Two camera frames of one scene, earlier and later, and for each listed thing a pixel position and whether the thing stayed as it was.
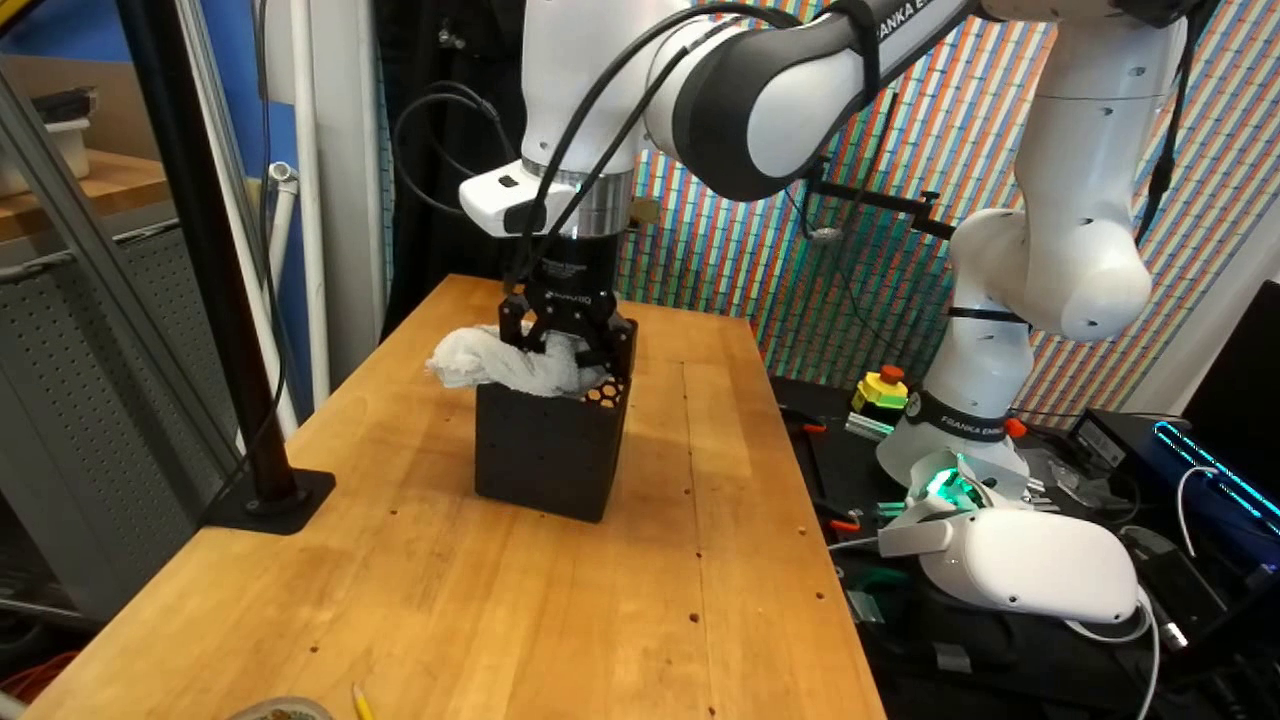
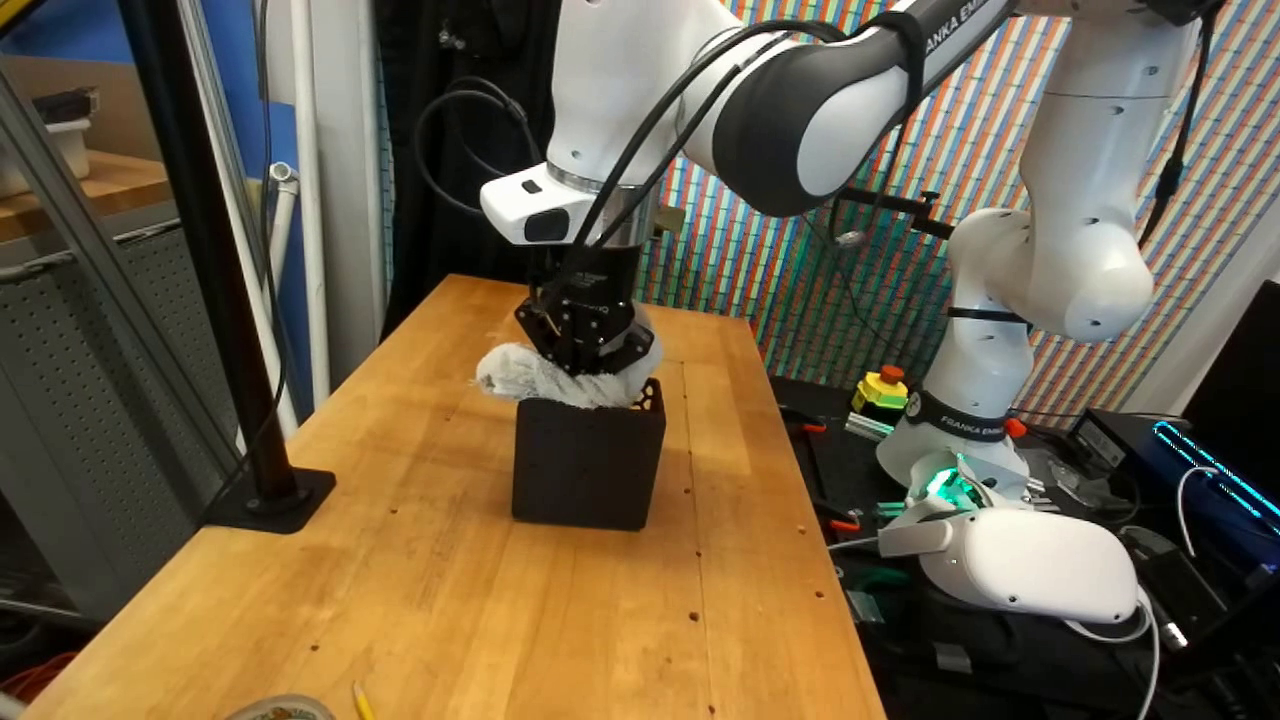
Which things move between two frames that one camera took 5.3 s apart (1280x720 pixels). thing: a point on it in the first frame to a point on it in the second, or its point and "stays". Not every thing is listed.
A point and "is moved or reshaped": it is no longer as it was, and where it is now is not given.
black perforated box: (555, 455) is moved or reshaped
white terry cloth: (482, 353) is moved or reshaped
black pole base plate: (273, 513) stays
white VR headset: (1030, 562) stays
